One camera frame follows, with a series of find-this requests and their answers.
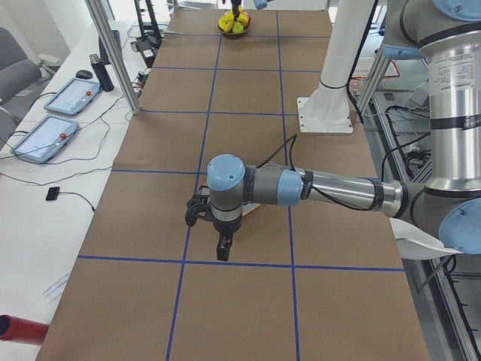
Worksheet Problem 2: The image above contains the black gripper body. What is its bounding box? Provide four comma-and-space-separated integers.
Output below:
213, 216, 241, 235

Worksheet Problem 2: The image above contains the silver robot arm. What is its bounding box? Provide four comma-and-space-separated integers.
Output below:
207, 1, 480, 261
231, 0, 272, 21

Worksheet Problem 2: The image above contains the wicker fruit basket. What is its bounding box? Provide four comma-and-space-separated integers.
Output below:
217, 18, 251, 36

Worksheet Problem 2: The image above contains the grey square plate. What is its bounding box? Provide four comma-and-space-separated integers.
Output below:
242, 203, 260, 217

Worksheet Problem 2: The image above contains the black water bottle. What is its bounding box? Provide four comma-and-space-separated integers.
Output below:
89, 53, 114, 92

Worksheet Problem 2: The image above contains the black computer mouse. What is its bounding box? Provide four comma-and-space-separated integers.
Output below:
75, 69, 93, 80

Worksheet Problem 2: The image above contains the small black box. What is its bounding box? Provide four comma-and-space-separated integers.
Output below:
45, 187, 60, 202

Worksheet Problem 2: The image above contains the far blue teach pendant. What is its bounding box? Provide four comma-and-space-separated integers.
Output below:
44, 77, 101, 117

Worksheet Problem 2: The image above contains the blue teach pendant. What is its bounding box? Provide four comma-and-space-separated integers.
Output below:
11, 115, 79, 164
44, 77, 101, 117

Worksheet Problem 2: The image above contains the near blue teach pendant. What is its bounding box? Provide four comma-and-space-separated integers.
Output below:
11, 115, 79, 164

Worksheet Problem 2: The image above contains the red cylinder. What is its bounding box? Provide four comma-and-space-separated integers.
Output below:
1, 314, 50, 345

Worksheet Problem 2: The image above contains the grey office chair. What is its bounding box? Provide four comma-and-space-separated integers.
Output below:
1, 28, 60, 144

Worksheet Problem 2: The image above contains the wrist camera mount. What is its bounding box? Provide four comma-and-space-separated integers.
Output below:
185, 185, 212, 227

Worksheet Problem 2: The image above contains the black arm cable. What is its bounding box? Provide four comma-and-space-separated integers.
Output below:
259, 133, 380, 211

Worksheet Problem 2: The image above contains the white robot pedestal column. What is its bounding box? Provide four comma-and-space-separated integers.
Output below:
297, 0, 377, 134

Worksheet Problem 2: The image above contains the aluminium frame post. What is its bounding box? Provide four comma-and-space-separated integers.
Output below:
85, 0, 141, 115

